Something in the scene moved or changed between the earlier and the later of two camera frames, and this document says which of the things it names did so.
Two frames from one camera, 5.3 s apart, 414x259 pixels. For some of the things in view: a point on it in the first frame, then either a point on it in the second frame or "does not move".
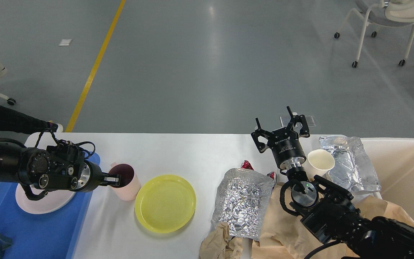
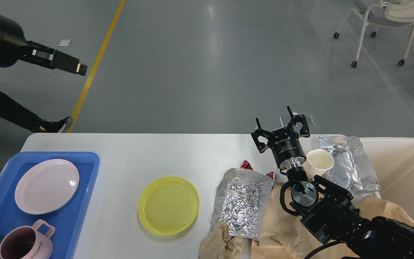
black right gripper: (284, 142) does not move
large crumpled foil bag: (241, 201) does not move
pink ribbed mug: (130, 186) -> (24, 242)
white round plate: (54, 199) does not move
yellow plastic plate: (165, 203) does not move
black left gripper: (92, 177) -> (0, 40)
